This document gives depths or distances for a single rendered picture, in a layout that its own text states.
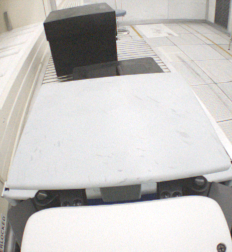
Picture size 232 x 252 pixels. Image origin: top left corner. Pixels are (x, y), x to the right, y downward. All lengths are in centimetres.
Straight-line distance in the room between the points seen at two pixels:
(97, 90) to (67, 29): 69
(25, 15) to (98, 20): 96
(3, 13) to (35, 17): 27
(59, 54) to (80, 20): 17
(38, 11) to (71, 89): 153
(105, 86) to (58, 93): 4
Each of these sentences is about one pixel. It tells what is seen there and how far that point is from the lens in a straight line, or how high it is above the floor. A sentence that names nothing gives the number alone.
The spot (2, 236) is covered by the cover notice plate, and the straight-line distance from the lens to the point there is 53.
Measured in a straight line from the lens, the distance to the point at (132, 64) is 70.
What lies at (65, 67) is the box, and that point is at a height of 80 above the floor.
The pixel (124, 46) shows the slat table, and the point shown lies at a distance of 114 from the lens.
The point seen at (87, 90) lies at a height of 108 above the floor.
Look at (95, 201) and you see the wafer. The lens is 22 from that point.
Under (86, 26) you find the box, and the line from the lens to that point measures 83.
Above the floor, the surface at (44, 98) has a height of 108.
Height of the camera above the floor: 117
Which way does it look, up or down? 42 degrees down
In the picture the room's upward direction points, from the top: 6 degrees counter-clockwise
